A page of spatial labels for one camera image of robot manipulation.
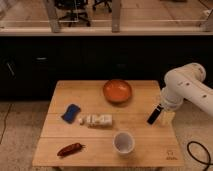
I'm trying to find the black office chair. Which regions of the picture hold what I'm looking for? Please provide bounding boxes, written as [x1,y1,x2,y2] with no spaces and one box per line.
[92,0,113,14]
[54,0,91,27]

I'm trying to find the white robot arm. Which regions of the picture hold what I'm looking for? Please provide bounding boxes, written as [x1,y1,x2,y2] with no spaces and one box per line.
[147,63,213,125]

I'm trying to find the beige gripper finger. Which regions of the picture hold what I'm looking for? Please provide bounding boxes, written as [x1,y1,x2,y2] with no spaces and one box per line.
[161,111,175,125]

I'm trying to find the orange bowl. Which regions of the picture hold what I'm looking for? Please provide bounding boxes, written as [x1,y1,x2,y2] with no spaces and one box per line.
[103,79,132,103]

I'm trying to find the white cup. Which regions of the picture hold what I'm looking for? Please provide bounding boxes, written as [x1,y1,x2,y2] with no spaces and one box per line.
[112,131,135,155]

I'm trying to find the thin cable at left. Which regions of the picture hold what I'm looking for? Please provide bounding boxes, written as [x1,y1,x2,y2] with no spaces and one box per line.
[0,102,14,145]

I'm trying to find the wooden table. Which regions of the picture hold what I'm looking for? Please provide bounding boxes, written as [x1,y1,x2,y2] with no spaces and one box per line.
[33,80,183,167]

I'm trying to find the black floor cable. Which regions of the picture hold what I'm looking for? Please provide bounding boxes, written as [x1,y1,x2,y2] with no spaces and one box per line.
[186,140,213,171]

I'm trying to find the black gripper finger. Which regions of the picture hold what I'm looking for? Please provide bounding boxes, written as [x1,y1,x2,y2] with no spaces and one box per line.
[147,104,163,125]

